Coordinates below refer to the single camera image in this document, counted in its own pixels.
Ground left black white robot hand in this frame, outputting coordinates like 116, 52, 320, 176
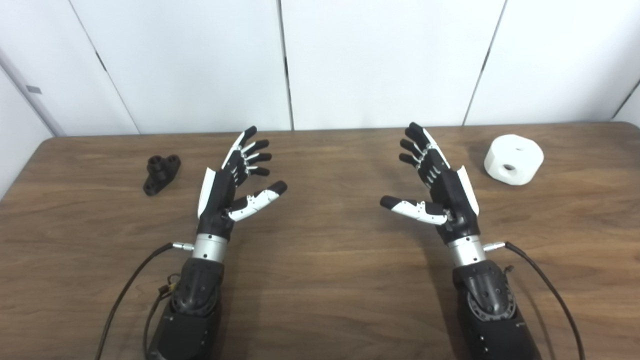
197, 125, 288, 241

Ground black plastic holder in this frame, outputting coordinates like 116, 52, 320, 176
143, 154, 181, 196

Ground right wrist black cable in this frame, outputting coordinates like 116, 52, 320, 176
483, 241, 586, 360

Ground thin wires with yellow connector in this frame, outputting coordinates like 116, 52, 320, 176
144, 274, 182, 358

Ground round white plastic piece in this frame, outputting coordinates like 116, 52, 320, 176
483, 134, 545, 186

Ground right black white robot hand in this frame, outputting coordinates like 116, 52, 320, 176
380, 121, 481, 246

